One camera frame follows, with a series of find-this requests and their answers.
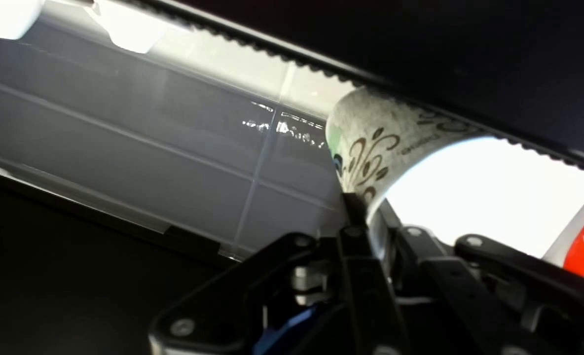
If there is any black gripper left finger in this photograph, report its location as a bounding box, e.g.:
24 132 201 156
146 192 410 355

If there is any patterned paper cup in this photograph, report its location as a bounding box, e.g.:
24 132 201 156
324 87 560 263

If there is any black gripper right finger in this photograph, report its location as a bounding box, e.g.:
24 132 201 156
371 199 584 355

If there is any large white plastic fixture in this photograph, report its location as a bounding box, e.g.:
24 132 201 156
0 0 45 42

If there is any small white plastic fixture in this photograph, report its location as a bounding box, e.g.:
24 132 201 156
93 0 178 57

